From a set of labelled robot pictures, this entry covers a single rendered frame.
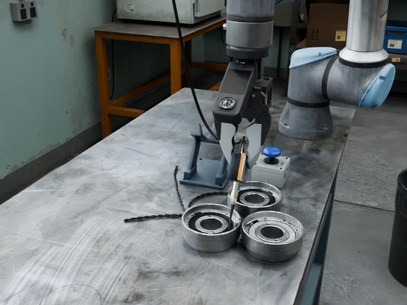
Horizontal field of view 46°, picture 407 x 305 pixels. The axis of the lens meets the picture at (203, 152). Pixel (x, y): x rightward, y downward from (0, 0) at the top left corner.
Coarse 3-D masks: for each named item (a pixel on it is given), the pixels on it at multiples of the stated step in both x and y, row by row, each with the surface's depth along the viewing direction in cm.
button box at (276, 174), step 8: (264, 160) 105; (280, 160) 105; (288, 160) 105; (256, 168) 103; (264, 168) 102; (272, 168) 102; (280, 168) 101; (288, 168) 107; (256, 176) 104; (264, 176) 103; (272, 176) 102; (280, 176) 102; (272, 184) 103; (280, 184) 102
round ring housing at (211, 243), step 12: (204, 204) 88; (216, 204) 88; (192, 216) 87; (204, 216) 87; (216, 216) 87; (228, 216) 87; (204, 228) 87; (216, 228) 87; (240, 228) 84; (192, 240) 81; (204, 240) 80; (216, 240) 80; (228, 240) 81
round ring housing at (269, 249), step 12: (252, 216) 85; (264, 216) 87; (276, 216) 86; (288, 216) 85; (264, 228) 84; (276, 228) 84; (300, 228) 82; (252, 240) 79; (264, 240) 80; (276, 240) 80; (300, 240) 79; (252, 252) 81; (264, 252) 78; (276, 252) 78; (288, 252) 78
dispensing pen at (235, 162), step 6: (246, 138) 85; (246, 144) 85; (240, 150) 84; (234, 156) 83; (240, 156) 82; (234, 162) 82; (234, 168) 82; (228, 174) 82; (234, 174) 82; (234, 180) 83; (234, 186) 83; (234, 192) 83; (234, 198) 83; (234, 204) 83; (228, 228) 83
